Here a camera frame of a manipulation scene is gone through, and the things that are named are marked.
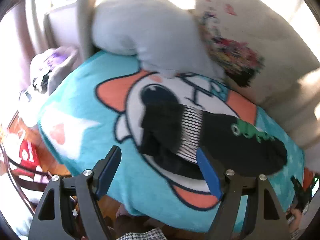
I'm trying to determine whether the red white printed bag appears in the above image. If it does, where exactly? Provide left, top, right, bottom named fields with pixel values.
left=1, top=119, right=51, bottom=190

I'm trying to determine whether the turquoise cartoon fleece blanket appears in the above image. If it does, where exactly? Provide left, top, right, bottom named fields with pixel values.
left=38, top=51, right=304, bottom=232

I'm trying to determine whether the white purple clothes pile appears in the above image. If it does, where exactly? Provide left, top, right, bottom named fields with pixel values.
left=18, top=46, right=78, bottom=128

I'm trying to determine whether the cream floral pillow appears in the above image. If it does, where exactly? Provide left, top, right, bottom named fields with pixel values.
left=194, top=0, right=320, bottom=151

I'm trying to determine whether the grey plush pillow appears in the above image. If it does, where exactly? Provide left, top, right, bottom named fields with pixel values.
left=92, top=0, right=225, bottom=79

